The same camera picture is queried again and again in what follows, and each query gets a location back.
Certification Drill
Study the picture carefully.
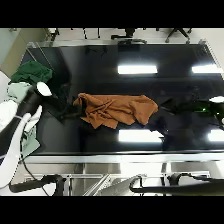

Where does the brown T-shirt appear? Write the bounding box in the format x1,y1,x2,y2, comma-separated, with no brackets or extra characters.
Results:
72,92,160,130

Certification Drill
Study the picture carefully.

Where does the black office chair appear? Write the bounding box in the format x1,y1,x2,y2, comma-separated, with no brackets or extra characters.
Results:
110,27,148,45
164,27,194,45

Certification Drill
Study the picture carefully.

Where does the dark green garment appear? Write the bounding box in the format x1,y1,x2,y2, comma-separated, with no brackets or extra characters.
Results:
10,60,54,86

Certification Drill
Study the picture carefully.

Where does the silver frame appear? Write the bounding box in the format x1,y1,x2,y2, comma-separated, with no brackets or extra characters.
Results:
19,152,224,197

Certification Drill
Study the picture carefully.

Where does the black cable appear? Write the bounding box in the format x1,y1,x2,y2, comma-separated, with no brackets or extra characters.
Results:
19,154,52,197

